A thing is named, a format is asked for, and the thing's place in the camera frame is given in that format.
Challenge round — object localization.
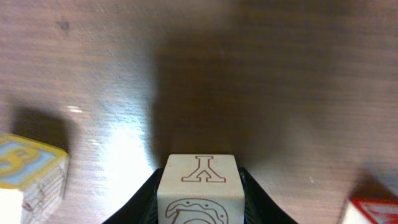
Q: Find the wooden block red A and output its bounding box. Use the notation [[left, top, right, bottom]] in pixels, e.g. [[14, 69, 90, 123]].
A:
[[338, 197, 397, 224]]

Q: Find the yellow wooden block right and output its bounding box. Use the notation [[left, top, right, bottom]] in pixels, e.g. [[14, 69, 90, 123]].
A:
[[1, 134, 69, 224]]

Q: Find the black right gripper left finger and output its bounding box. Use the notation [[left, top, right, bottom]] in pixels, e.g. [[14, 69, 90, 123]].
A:
[[103, 168, 164, 224]]

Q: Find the wooden block letter Y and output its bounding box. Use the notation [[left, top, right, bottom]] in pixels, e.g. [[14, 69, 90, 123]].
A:
[[157, 154, 245, 224]]

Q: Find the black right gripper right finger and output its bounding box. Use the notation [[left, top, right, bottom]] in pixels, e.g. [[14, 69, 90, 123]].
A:
[[238, 167, 297, 224]]

